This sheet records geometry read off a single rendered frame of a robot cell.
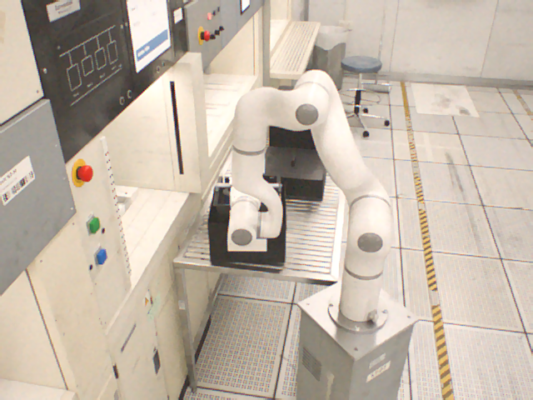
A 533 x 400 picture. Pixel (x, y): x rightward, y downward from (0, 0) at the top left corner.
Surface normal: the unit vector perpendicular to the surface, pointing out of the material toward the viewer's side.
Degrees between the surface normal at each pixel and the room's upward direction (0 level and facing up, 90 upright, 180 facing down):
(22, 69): 90
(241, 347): 0
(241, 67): 90
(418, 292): 0
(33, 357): 90
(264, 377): 0
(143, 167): 90
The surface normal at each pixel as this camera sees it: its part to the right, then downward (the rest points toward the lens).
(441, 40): -0.18, 0.53
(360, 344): 0.00, -0.84
